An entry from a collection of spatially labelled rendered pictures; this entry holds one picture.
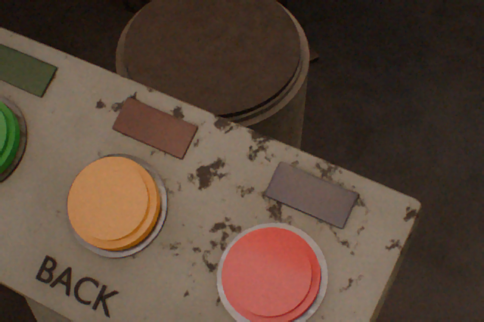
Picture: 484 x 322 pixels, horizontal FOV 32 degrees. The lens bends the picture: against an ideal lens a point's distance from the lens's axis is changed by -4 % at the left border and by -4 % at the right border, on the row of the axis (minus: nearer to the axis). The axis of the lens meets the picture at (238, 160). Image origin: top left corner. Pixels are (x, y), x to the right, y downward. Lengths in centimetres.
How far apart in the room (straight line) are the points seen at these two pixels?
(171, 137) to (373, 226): 9
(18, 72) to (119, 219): 9
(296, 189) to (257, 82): 16
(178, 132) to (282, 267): 8
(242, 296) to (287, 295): 2
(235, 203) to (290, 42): 19
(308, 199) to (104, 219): 9
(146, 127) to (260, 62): 16
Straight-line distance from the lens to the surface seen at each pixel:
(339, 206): 36
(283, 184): 37
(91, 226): 37
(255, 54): 53
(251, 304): 35
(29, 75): 41
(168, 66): 53
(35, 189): 40
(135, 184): 37
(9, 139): 40
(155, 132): 38
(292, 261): 35
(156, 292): 37
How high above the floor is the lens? 93
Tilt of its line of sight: 57 degrees down
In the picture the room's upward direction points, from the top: straight up
